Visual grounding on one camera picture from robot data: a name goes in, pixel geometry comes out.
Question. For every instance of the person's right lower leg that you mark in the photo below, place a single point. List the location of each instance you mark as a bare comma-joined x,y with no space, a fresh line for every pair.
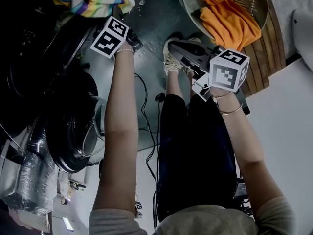
193,86

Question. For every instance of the person's left forearm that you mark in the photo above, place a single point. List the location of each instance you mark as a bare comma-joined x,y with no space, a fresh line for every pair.
122,99

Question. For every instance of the person's leg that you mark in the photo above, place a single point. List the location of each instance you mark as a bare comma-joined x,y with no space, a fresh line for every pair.
193,86
174,87

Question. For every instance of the person's left shoe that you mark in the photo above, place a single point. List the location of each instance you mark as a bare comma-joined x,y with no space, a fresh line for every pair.
172,65

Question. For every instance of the person's right forearm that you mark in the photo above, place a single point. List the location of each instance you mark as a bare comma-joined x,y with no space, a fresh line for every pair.
242,136

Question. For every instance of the person's left lower leg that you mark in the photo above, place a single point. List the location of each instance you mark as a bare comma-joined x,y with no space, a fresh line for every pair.
174,87

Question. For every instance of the brown wooden slat platform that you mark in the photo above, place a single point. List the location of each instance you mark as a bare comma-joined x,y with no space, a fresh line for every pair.
269,65

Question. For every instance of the person's right shoe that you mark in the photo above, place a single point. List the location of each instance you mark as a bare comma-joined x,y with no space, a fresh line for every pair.
189,72

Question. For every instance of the gold bangle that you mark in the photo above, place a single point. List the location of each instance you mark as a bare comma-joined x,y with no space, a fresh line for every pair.
231,112

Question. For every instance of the white toilet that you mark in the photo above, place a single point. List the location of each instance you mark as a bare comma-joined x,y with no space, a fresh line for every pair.
304,33

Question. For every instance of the person's black trousers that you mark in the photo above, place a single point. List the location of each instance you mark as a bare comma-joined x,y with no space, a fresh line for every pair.
195,155

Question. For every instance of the orange garment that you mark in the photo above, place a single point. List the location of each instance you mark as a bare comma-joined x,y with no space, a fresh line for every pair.
227,21

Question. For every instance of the multicoloured tie-dye garment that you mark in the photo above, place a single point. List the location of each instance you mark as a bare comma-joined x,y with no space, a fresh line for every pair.
93,1

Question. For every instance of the person's grey shirt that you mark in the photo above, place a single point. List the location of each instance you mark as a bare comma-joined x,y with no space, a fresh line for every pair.
200,221

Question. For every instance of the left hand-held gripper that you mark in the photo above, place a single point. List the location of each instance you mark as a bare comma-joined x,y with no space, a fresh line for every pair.
107,38

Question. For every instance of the black hip battery pack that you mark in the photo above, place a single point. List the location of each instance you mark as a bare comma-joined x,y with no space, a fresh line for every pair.
242,188

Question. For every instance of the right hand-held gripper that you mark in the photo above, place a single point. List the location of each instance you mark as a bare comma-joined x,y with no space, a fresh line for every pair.
225,75

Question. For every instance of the white perforated box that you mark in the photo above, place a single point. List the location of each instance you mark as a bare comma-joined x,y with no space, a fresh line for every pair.
36,220

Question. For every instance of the dark grey washing machine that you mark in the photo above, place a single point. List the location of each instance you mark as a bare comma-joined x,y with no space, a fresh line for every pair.
36,57

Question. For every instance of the person's shoe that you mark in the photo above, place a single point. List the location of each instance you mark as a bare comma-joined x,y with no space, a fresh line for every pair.
189,72
172,65

